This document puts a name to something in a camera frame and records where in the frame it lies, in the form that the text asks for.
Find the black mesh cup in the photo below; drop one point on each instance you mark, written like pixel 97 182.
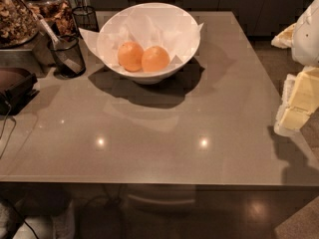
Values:
pixel 85 18
pixel 63 71

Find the metal serving scoop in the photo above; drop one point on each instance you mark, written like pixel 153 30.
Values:
pixel 53 34

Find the black mesh cup front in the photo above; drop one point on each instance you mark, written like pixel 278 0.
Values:
pixel 63 71

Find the black mesh cup rear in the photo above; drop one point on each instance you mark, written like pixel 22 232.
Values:
pixel 85 18

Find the glass jar of nuts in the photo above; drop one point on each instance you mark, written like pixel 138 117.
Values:
pixel 17 24

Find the orange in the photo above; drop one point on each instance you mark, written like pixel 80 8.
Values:
pixel 154 59
pixel 130 56

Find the black device with brown top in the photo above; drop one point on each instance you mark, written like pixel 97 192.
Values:
pixel 16 89

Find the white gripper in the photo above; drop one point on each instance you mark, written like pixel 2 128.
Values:
pixel 307 37

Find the white ceramic bowl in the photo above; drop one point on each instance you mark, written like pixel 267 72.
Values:
pixel 149 75

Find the white paper bowl liner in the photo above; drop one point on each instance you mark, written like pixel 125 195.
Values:
pixel 151 27

